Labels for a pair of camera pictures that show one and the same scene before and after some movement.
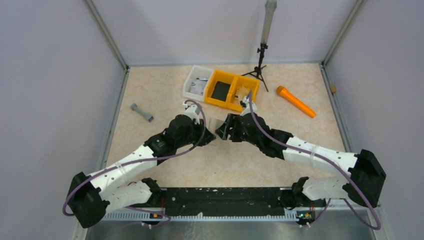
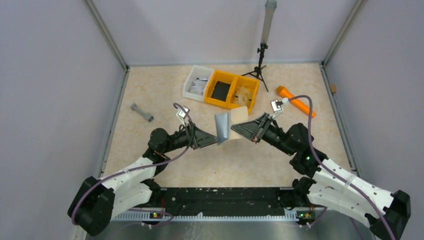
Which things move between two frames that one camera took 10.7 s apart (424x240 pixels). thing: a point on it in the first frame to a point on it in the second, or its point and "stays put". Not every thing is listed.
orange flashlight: (284, 93) stays put
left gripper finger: (204, 136) stays put
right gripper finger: (229, 123) to (253, 130)
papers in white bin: (198, 85) stays put
